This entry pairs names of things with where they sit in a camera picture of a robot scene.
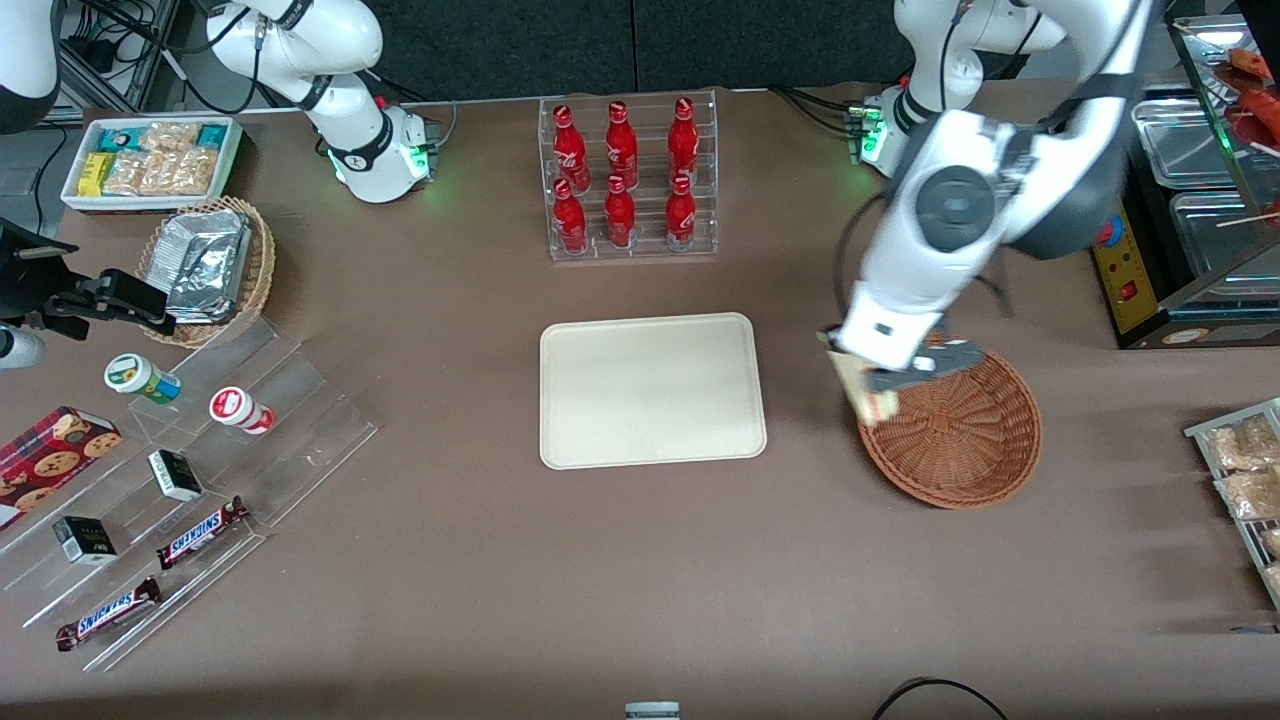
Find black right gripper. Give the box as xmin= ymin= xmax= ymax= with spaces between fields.
xmin=0 ymin=220 xmax=177 ymax=341

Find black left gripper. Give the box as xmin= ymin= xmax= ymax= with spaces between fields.
xmin=866 ymin=364 xmax=929 ymax=397

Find triangular sandwich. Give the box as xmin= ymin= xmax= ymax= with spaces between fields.
xmin=822 ymin=328 xmax=901 ymax=433

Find brown wicker basket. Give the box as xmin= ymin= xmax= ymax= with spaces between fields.
xmin=858 ymin=345 xmax=1043 ymax=511

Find light wicker basket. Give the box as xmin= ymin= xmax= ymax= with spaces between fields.
xmin=135 ymin=196 xmax=277 ymax=349

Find cream plastic tray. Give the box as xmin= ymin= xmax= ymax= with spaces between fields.
xmin=539 ymin=312 xmax=768 ymax=471

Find tray of packaged snacks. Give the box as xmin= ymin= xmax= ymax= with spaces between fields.
xmin=1184 ymin=398 xmax=1280 ymax=611

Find green lid cup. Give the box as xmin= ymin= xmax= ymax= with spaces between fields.
xmin=104 ymin=353 xmax=183 ymax=406

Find silver foil pack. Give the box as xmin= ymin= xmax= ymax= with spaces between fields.
xmin=163 ymin=245 xmax=248 ymax=324
xmin=158 ymin=210 xmax=252 ymax=263

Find white rectangular snack bin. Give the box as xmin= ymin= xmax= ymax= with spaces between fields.
xmin=60 ymin=116 xmax=244 ymax=215

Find clear nut snack bag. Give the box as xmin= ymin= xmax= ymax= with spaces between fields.
xmin=163 ymin=147 xmax=220 ymax=197
xmin=103 ymin=150 xmax=167 ymax=197
xmin=139 ymin=121 xmax=202 ymax=154

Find red lid cup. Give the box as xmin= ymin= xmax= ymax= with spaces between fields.
xmin=209 ymin=386 xmax=277 ymax=436

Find red cookie box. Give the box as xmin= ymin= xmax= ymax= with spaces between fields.
xmin=0 ymin=405 xmax=123 ymax=532

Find small black box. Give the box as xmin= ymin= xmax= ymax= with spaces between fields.
xmin=148 ymin=449 xmax=205 ymax=503
xmin=52 ymin=516 xmax=119 ymax=567

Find clear acrylic stepped display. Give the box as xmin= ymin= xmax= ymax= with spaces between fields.
xmin=0 ymin=315 xmax=379 ymax=674

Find snickers bar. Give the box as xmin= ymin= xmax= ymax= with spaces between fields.
xmin=156 ymin=496 xmax=251 ymax=571
xmin=55 ymin=577 xmax=163 ymax=653

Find black food warmer machine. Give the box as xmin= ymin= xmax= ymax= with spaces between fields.
xmin=1088 ymin=15 xmax=1280 ymax=351

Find red cola bottle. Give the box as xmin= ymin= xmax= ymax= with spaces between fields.
xmin=604 ymin=175 xmax=637 ymax=250
xmin=553 ymin=178 xmax=589 ymax=254
xmin=553 ymin=104 xmax=591 ymax=193
xmin=665 ymin=175 xmax=697 ymax=252
xmin=605 ymin=100 xmax=639 ymax=189
xmin=668 ymin=97 xmax=700 ymax=187

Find clear acrylic bottle rack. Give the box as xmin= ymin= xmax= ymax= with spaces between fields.
xmin=538 ymin=88 xmax=719 ymax=263

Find steel warmer pan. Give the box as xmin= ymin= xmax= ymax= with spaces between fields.
xmin=1168 ymin=190 xmax=1280 ymax=283
xmin=1131 ymin=96 xmax=1253 ymax=191

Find red grilled sausage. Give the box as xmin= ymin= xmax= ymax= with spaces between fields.
xmin=1225 ymin=46 xmax=1280 ymax=153

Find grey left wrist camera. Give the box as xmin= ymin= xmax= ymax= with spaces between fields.
xmin=918 ymin=338 xmax=987 ymax=381

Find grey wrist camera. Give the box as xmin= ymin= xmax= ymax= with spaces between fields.
xmin=918 ymin=338 xmax=987 ymax=381
xmin=0 ymin=328 xmax=47 ymax=371

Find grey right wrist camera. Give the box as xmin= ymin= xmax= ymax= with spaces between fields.
xmin=0 ymin=328 xmax=47 ymax=371

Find aluminium frame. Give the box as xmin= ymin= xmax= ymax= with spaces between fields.
xmin=58 ymin=0 xmax=183 ymax=113

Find black left base cables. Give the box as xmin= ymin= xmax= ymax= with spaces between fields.
xmin=768 ymin=84 xmax=863 ymax=139

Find black base cables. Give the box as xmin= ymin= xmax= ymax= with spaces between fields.
xmin=768 ymin=84 xmax=863 ymax=139
xmin=375 ymin=68 xmax=458 ymax=133

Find black looped cable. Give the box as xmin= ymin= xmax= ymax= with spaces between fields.
xmin=870 ymin=678 xmax=1011 ymax=720

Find black right base cables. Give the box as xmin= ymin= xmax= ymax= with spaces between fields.
xmin=375 ymin=68 xmax=458 ymax=133

